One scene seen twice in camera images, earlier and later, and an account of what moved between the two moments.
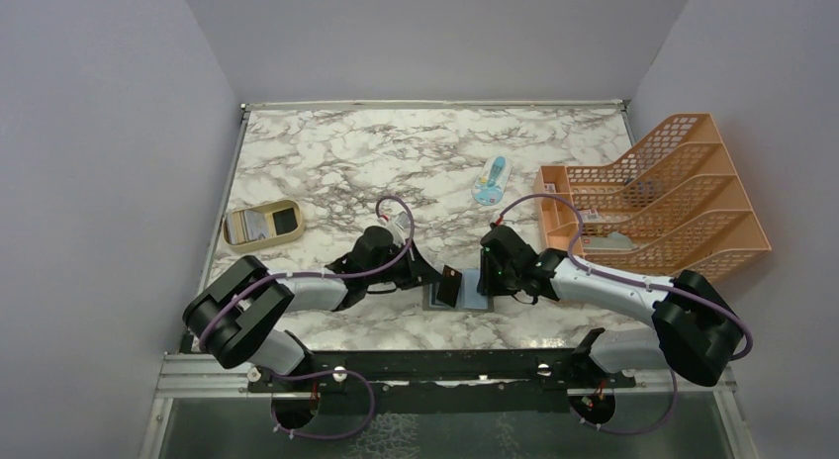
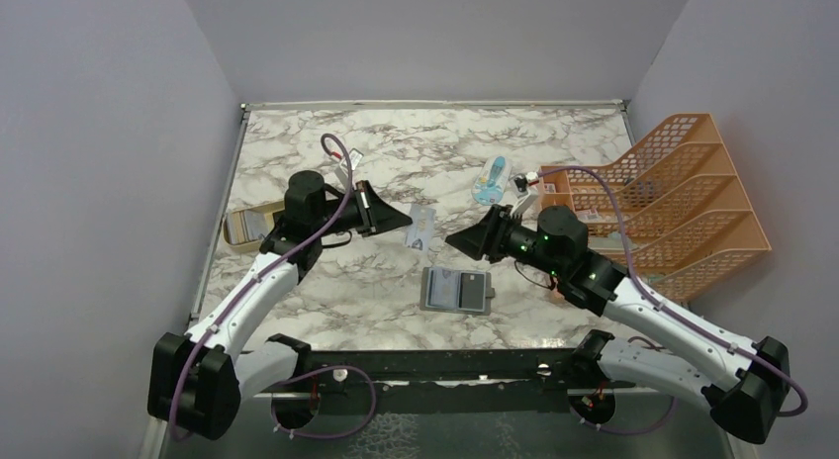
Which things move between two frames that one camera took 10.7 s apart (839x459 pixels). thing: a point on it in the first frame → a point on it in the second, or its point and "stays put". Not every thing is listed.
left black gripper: (418, 270) → (375, 215)
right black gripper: (487, 284) → (486, 236)
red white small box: (591, 216) stays put
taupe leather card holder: (469, 299) stays put
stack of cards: (245, 226) stays put
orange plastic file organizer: (677, 204) stays put
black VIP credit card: (449, 285) → (472, 291)
